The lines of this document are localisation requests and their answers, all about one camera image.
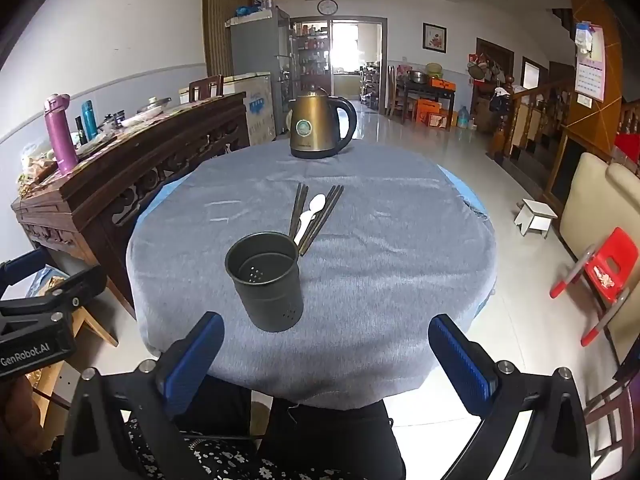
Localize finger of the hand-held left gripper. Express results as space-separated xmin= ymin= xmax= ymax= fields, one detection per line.
xmin=30 ymin=266 xmax=109 ymax=318
xmin=0 ymin=249 xmax=52 ymax=292

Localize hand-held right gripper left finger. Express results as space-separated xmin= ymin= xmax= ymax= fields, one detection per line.
xmin=60 ymin=311 xmax=226 ymax=480

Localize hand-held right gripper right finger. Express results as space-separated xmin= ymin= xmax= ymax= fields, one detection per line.
xmin=427 ymin=314 xmax=598 ymax=480

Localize dark metal utensil holder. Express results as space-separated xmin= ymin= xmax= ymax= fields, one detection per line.
xmin=224 ymin=231 xmax=305 ymax=333

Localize light wooden stool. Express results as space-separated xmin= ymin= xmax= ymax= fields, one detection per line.
xmin=30 ymin=305 xmax=118 ymax=411

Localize carved dark wooden sideboard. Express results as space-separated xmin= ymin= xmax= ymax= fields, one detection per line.
xmin=11 ymin=91 xmax=249 ymax=321

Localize dark floral garment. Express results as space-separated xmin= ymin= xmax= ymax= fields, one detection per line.
xmin=40 ymin=417 xmax=351 ymax=480

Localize grey tablecloth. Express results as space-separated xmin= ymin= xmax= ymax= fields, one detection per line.
xmin=127 ymin=140 xmax=497 ymax=408

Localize purple thermos bottle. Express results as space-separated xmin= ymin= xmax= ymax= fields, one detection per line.
xmin=44 ymin=94 xmax=80 ymax=176

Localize brown wooden chair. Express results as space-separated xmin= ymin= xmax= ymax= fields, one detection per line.
xmin=582 ymin=375 xmax=633 ymax=476

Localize teal bottle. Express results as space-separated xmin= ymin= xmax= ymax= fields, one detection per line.
xmin=81 ymin=101 xmax=99 ymax=143

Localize black trousers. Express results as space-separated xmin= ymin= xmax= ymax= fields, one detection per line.
xmin=185 ymin=375 xmax=406 ymax=480

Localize small white stool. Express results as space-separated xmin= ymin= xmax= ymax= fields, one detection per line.
xmin=515 ymin=199 xmax=558 ymax=239

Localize blue undercloth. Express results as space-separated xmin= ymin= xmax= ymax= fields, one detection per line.
xmin=135 ymin=162 xmax=493 ymax=311

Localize red plastic child chair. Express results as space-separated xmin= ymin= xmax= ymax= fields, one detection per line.
xmin=550 ymin=227 xmax=640 ymax=347

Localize beige sofa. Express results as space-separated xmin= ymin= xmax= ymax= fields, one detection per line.
xmin=559 ymin=152 xmax=640 ymax=356

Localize dark wooden chair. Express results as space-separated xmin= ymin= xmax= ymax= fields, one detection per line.
xmin=188 ymin=75 xmax=224 ymax=102

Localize bronze electric kettle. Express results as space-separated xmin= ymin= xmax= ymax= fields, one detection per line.
xmin=287 ymin=87 xmax=358 ymax=161

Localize wooden stair railing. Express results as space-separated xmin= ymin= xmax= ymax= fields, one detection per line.
xmin=489 ymin=77 xmax=576 ymax=161

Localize dark wooden side table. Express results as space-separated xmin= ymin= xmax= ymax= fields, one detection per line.
xmin=392 ymin=77 xmax=457 ymax=126

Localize grey refrigerator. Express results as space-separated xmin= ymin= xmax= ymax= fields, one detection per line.
xmin=230 ymin=6 xmax=292 ymax=136

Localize glass shelf cabinet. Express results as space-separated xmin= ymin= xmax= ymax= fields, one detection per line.
xmin=291 ymin=21 xmax=332 ymax=101

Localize framed flower picture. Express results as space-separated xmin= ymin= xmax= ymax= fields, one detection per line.
xmin=422 ymin=22 xmax=448 ymax=54

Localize wall calendar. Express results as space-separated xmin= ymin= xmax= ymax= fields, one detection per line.
xmin=574 ymin=21 xmax=607 ymax=102

